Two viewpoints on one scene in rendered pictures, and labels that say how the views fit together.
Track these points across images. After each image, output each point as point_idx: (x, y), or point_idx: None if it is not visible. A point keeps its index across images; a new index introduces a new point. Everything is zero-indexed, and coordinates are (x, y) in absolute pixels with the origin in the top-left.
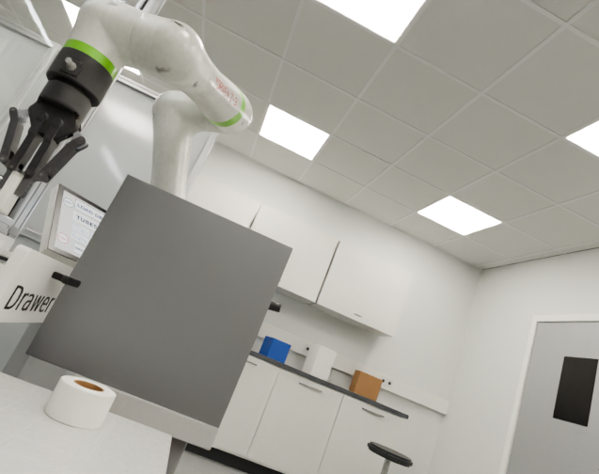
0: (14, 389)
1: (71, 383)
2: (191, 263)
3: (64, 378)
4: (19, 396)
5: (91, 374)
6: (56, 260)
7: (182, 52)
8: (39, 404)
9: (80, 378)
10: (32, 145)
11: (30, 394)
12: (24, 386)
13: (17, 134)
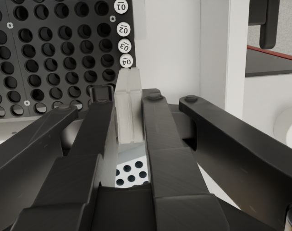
0: (245, 114)
1: None
2: None
3: (289, 143)
4: (253, 124)
5: None
6: (246, 36)
7: None
8: (268, 125)
9: None
10: (111, 183)
11: (257, 110)
12: (247, 94)
13: (20, 199)
